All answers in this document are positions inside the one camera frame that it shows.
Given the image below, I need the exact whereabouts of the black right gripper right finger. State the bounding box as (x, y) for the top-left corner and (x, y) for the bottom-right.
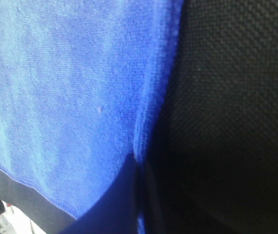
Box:
(145, 161), (166, 234)

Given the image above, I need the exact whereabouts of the black table cloth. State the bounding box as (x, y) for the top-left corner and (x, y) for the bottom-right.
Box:
(0, 0), (278, 234)

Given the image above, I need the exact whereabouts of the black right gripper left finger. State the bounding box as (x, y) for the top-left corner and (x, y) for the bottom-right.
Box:
(61, 154), (138, 234)

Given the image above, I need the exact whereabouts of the blue microfiber towel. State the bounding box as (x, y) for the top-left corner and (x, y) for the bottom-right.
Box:
(0, 0), (183, 234)

